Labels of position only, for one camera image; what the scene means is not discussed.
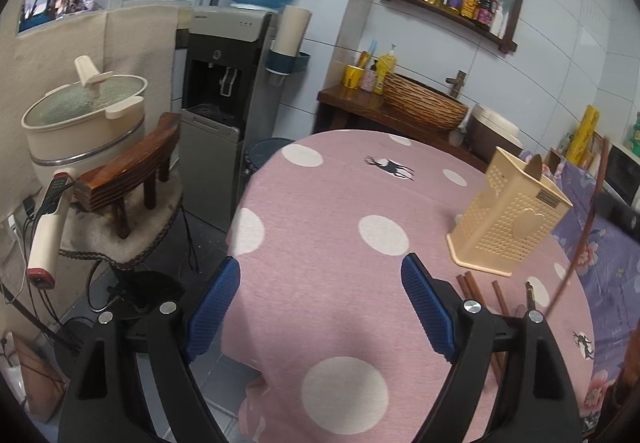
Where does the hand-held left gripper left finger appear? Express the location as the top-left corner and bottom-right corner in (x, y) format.
(57, 255), (242, 443)

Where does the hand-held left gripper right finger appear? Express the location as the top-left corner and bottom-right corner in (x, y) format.
(401, 252), (586, 443)

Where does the brown wooden chopstick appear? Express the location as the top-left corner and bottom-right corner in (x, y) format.
(547, 137), (612, 321)
(456, 274), (475, 304)
(492, 279), (511, 319)
(462, 271), (483, 306)

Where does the cream perforated utensil holder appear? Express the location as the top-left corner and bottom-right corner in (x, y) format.
(446, 146), (573, 278)

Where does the purple floral cloth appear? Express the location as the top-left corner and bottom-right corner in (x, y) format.
(517, 148), (640, 434)

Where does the pink polka dot tablecloth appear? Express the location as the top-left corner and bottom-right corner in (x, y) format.
(220, 129), (598, 443)

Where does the white microwave oven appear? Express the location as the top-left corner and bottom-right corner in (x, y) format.
(602, 140), (640, 219)

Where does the dark trash bin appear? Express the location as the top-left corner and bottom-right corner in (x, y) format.
(243, 138), (297, 184)

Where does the tall yellow box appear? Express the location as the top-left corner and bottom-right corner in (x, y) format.
(565, 106), (601, 169)

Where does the brown white rice cooker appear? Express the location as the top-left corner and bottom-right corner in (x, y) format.
(465, 104), (523, 164)

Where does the small dark wooden stool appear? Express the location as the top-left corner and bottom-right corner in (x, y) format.
(72, 112), (183, 240)

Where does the white red pot controller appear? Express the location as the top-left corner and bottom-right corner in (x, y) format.
(26, 172), (83, 291)

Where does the brown paper bag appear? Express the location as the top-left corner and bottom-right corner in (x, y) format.
(0, 333), (68, 424)

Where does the wicker basket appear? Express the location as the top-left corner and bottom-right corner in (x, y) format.
(382, 72), (471, 133)

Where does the cream cooking pot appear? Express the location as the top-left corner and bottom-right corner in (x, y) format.
(24, 93), (149, 184)

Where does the grey water dispenser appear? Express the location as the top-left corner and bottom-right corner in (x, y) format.
(177, 7), (281, 184)

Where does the dark wooden counter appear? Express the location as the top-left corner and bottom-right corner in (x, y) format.
(316, 86), (488, 169)

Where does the bamboo style faucet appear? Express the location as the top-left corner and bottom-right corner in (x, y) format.
(446, 70), (468, 99)

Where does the yellow soap bottle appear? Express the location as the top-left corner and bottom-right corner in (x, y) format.
(375, 43), (398, 96)

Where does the yellow cup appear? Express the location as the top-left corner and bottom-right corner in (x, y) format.
(342, 64), (366, 89)

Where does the glass pot lid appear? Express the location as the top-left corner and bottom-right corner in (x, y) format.
(22, 56), (148, 126)

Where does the white cup dispenser tube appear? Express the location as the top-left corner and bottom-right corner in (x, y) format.
(265, 4), (312, 86)

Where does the row of condiment bottles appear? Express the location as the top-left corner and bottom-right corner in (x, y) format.
(387, 0), (506, 36)

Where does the black cable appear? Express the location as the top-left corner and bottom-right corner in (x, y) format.
(181, 208), (201, 274)

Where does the wooden picture frame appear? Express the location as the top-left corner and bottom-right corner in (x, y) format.
(590, 130), (606, 169)

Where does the beige wall cloth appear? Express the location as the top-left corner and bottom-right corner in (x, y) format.
(0, 6), (181, 204)

